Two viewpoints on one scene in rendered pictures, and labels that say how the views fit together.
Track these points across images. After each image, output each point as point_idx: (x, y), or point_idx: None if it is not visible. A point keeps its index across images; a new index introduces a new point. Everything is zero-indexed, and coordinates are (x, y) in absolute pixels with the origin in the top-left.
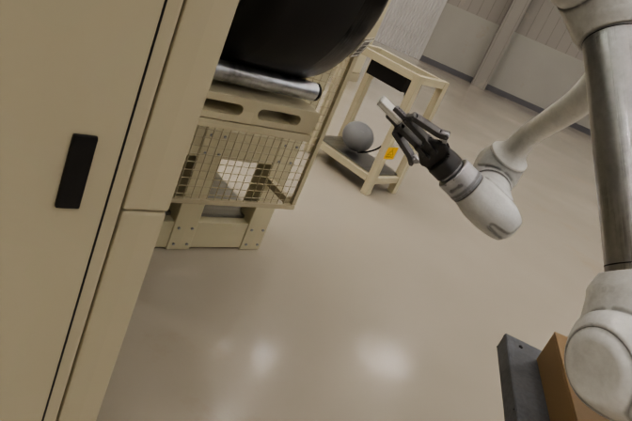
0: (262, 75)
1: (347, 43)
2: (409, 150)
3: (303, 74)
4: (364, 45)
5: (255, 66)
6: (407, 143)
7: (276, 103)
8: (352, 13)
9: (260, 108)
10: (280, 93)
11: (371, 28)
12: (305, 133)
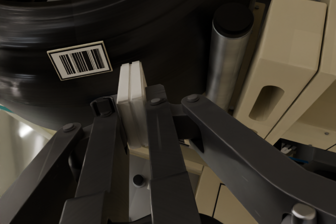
0: (209, 93)
1: (88, 98)
2: (253, 203)
3: (194, 59)
4: (73, 62)
5: (203, 87)
6: (226, 152)
7: (240, 103)
8: (50, 111)
9: (247, 118)
10: (234, 77)
11: (40, 59)
12: (314, 75)
